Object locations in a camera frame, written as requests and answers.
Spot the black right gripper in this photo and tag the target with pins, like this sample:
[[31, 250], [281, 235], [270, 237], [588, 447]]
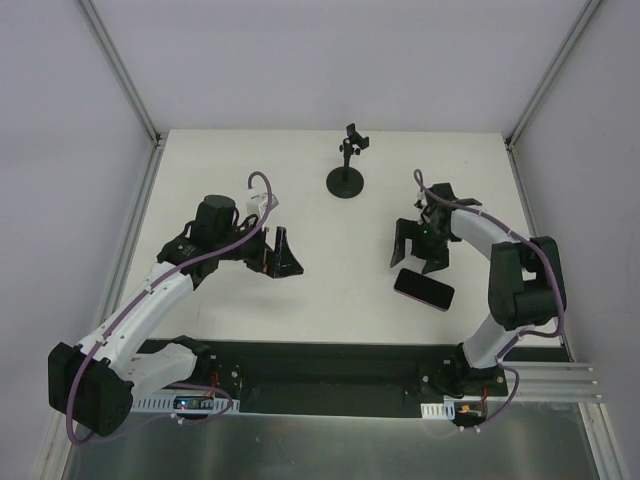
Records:
[[425, 242]]

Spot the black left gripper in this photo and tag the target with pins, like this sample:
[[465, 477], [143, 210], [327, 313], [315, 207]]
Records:
[[267, 258]]

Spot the purple smartphone black screen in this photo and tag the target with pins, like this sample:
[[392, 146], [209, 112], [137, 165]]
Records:
[[424, 289]]

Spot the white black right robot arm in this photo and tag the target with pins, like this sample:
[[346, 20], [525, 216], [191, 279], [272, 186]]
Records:
[[525, 284]]

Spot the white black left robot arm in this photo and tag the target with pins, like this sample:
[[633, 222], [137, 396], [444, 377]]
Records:
[[96, 382]]

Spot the black phone stand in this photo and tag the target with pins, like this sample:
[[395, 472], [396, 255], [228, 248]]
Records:
[[346, 182]]

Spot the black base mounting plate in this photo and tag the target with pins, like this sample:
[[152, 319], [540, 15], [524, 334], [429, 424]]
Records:
[[346, 380]]

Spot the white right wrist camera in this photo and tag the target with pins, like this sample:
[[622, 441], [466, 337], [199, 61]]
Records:
[[421, 203]]

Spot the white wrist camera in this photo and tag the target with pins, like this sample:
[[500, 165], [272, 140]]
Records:
[[260, 203], [421, 203]]

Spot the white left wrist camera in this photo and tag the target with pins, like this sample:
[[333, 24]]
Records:
[[260, 203]]

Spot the aluminium frame post right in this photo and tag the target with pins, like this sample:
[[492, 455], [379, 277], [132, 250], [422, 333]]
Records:
[[577, 30]]

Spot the aluminium frame post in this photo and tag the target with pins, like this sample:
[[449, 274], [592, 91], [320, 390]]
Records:
[[577, 30], [119, 70]]

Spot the white right cable duct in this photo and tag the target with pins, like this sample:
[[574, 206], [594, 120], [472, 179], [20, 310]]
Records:
[[438, 411]]

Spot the white cable duct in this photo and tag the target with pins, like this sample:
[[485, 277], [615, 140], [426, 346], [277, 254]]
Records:
[[438, 411], [184, 405]]

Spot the aluminium frame post left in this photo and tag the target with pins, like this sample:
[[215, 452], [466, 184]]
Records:
[[119, 70]]

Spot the aluminium extrusion rail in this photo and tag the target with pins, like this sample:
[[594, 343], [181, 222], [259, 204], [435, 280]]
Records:
[[557, 382]]

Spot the white left cable duct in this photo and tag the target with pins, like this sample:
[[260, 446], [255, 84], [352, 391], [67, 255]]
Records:
[[184, 405]]

